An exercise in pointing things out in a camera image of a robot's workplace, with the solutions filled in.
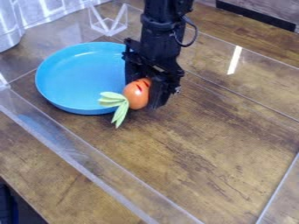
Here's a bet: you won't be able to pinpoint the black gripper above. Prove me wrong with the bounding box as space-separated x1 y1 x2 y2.
123 14 184 109

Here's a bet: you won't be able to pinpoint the orange toy carrot green leaves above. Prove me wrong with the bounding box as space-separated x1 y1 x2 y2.
97 78 152 127

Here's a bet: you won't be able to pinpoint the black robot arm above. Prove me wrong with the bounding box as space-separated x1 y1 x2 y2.
123 0 199 109

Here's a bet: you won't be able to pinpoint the blue round plastic tray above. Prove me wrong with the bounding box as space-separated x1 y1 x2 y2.
35 42 125 116

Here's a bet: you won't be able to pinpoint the dark baseboard strip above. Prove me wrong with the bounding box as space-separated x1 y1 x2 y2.
216 0 295 32

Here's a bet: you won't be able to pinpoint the white grey patterned curtain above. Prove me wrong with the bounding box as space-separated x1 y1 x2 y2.
0 0 111 53

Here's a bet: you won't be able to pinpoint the clear acrylic triangular bracket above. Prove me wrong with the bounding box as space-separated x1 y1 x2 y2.
88 3 127 37

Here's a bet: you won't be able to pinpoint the clear acrylic enclosure panel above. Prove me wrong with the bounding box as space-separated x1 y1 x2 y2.
0 86 203 224

